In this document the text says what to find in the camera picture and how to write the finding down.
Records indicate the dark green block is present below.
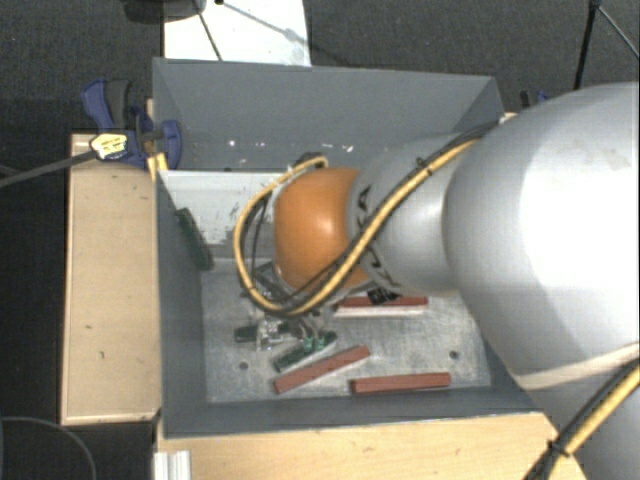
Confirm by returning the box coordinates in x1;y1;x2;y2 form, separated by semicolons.
272;331;339;373
233;323;289;344
175;207;216;272

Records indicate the red-brown flat block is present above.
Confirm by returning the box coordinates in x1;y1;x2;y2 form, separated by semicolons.
348;372;453;396
333;294;430;319
272;344;372;396

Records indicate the pale wood board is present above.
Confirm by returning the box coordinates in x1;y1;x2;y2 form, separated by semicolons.
60;132;164;427

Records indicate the grey metal bin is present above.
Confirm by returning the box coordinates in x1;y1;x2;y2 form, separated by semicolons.
151;56;547;439

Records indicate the black cylinder on white bracket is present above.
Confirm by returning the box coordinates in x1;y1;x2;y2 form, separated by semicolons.
366;287;401;306

